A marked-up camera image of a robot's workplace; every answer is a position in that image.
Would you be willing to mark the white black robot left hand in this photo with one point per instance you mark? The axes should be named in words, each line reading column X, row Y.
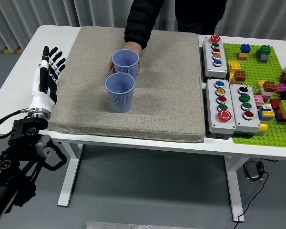
column 39, row 97

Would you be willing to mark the person's hand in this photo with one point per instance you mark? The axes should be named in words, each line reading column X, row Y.
column 131, row 46

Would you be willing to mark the blue ribbed plastic cup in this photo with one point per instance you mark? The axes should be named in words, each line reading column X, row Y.
column 120, row 100
column 126, row 68

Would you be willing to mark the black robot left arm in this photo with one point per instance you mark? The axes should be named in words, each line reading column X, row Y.
column 26, row 128

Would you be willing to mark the person's forearm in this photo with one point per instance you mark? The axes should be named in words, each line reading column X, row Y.
column 138, row 28

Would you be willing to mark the grey-brown fabric mat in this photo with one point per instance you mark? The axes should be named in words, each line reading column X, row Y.
column 157, row 95

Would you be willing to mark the grey five-button box small buttons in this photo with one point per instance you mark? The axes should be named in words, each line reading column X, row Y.
column 211, row 69

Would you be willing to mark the white table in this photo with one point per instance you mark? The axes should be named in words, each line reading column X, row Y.
column 157, row 148

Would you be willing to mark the grey box with emergency button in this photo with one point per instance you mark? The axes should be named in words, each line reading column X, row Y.
column 213, row 124

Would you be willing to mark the orange brown toy brick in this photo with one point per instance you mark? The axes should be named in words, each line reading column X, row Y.
column 240, row 76

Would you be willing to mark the blue yellow pink brick stack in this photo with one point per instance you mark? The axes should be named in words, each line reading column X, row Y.
column 244, row 51

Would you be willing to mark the green toy brick baseplate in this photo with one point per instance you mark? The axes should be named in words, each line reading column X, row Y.
column 252, row 71

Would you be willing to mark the green grey brick stack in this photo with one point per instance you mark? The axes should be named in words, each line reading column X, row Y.
column 264, row 53

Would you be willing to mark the yellow toy brick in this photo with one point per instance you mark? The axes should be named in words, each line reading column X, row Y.
column 260, row 84

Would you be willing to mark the brown white brick stack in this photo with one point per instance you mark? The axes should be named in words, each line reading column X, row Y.
column 269, row 87

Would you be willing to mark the yellow grey brick stack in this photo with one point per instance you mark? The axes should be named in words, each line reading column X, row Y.
column 262, row 128

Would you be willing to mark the red toy brick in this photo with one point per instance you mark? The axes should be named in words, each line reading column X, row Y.
column 275, row 104

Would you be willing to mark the magenta toy brick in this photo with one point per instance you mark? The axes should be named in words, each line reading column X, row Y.
column 280, row 88

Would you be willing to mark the grey power adapter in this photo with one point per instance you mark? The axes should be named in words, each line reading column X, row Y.
column 252, row 170

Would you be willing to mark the grey box with selector switch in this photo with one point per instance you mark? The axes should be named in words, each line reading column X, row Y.
column 243, row 125

